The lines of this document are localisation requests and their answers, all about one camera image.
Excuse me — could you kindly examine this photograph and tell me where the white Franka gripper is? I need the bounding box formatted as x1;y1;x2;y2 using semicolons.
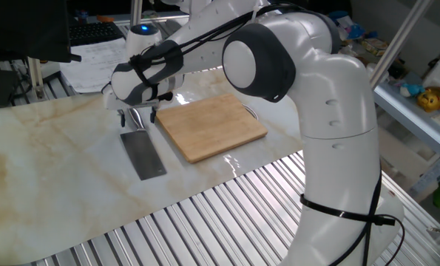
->
103;85;161;128

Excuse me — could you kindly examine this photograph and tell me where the steel cleaver knife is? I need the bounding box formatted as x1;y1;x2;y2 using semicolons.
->
119;106;168;181

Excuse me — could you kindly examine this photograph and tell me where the wooden cutting board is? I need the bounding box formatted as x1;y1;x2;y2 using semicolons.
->
154;92;269;164

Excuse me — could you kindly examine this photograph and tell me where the printed paper sheet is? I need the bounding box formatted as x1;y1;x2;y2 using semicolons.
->
59;38;129;94

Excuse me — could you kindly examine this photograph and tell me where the black keyboard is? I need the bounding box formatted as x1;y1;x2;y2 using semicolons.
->
68;21;125;47

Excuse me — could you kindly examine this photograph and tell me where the marble pattern table mat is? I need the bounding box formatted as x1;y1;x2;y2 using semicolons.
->
0;68;305;266

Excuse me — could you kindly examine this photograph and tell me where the black monitor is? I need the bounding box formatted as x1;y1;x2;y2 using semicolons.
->
0;0;82;64

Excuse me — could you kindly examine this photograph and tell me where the grey metal shelf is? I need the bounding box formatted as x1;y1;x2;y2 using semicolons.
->
373;83;440;156

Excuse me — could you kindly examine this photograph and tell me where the blue toy figure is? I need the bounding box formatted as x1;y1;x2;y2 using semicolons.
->
399;83;426;99

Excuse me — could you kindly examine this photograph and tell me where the yellow toy figure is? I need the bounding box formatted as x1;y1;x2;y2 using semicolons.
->
416;86;440;113

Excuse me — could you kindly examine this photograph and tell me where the aluminium frame post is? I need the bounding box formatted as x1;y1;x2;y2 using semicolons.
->
369;0;434;89
129;0;143;27
27;57;45;99

